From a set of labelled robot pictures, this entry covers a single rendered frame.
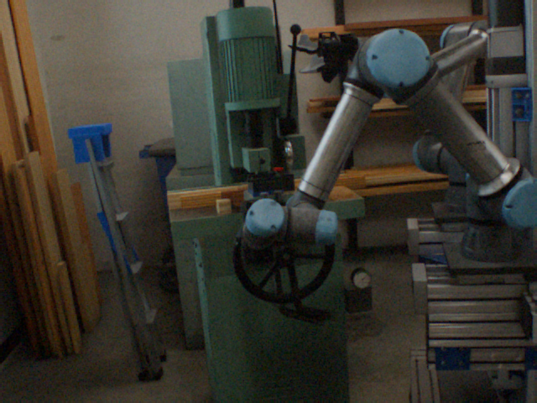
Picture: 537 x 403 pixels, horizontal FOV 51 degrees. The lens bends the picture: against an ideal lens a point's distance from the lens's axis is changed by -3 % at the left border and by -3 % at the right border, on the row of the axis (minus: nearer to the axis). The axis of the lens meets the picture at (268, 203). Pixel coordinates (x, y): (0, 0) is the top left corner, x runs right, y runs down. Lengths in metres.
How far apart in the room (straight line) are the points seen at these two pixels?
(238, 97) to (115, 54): 2.51
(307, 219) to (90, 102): 3.20
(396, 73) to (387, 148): 3.16
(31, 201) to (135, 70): 1.54
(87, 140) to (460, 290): 1.65
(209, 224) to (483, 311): 0.81
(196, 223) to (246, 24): 0.61
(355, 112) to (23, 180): 1.98
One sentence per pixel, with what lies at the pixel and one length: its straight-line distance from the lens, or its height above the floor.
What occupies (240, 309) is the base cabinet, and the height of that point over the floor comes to 0.60.
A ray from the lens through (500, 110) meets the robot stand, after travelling 1.67.
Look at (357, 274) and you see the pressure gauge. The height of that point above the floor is 0.68.
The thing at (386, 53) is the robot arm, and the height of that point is 1.32.
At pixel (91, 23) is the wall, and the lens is 4.30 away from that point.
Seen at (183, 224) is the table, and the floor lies 0.89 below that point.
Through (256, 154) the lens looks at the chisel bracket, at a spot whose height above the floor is 1.05.
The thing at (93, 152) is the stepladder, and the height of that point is 1.05.
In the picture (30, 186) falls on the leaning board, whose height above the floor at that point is 0.88.
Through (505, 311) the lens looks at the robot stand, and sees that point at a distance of 1.54.
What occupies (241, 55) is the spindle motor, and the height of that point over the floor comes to 1.36.
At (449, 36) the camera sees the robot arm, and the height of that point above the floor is 1.39.
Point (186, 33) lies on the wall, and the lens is 4.19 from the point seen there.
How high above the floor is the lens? 1.28
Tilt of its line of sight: 12 degrees down
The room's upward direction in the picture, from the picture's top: 5 degrees counter-clockwise
